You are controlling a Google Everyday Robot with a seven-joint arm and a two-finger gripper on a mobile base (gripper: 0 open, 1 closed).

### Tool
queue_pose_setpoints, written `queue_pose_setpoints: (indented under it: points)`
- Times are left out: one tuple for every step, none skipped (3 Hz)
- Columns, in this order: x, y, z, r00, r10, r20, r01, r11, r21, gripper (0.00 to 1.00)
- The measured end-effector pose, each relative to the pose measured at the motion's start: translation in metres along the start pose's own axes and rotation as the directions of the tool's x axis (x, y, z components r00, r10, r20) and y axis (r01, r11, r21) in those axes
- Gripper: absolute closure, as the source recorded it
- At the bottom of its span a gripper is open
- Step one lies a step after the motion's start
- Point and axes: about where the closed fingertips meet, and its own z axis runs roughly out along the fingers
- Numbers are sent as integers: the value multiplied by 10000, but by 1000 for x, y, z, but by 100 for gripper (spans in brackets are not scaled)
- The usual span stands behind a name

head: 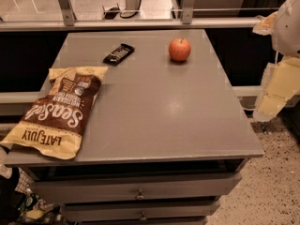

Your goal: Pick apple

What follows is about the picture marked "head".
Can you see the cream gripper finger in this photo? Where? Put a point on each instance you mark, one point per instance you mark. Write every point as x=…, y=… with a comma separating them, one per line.
x=265, y=26
x=280, y=82

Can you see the red apple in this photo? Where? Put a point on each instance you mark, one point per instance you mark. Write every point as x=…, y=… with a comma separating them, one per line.
x=179, y=49

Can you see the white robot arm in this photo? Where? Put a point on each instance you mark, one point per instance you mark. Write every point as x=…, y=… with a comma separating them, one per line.
x=286, y=31

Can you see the grey drawer cabinet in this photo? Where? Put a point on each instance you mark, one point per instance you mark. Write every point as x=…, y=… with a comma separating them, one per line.
x=177, y=132

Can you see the black chocolate bar wrapper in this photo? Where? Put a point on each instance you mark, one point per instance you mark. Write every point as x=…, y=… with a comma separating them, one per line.
x=119, y=54

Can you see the upper drawer knob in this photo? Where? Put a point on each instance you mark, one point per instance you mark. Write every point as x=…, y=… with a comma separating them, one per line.
x=140, y=195

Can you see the drawer knob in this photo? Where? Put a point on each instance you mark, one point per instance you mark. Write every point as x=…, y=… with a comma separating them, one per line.
x=142, y=217
x=140, y=195

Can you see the lower drawer knob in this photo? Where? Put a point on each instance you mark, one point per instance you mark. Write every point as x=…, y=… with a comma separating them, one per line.
x=142, y=217

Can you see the yellow brown chip bag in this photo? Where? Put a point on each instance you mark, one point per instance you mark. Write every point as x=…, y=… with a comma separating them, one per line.
x=55, y=124

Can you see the clutter pile at floor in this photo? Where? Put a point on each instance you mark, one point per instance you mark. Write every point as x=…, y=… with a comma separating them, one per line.
x=18, y=204

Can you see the metal railing frame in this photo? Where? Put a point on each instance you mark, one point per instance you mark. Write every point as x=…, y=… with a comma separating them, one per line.
x=79, y=15

